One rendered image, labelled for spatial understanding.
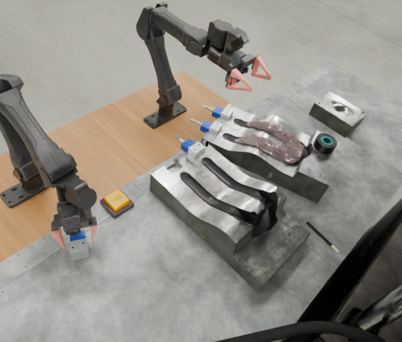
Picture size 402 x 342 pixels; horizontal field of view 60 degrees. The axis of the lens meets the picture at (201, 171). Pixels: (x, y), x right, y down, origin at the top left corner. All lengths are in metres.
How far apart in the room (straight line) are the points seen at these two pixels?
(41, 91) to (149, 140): 1.70
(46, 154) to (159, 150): 0.54
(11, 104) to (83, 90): 2.02
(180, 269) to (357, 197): 0.75
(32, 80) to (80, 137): 1.74
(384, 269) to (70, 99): 2.37
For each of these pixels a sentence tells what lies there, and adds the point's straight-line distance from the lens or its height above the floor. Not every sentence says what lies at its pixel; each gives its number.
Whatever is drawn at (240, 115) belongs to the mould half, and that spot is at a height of 0.86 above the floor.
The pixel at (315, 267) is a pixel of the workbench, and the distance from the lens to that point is 1.23.
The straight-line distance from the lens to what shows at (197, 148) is 1.24.
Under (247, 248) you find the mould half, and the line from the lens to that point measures 1.11.
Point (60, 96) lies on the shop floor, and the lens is 2.93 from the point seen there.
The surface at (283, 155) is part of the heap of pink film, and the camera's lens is 1.35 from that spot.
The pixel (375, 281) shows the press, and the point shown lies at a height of 0.78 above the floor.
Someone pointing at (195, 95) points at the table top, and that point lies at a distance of 1.66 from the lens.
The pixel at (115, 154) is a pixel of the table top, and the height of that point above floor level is 0.80.
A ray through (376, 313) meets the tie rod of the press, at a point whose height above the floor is 0.95.
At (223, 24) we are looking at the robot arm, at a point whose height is 1.30.
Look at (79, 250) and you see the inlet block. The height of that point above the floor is 0.85.
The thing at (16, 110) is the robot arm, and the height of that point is 1.19.
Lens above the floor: 1.80
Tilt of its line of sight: 49 degrees down
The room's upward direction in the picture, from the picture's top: 12 degrees clockwise
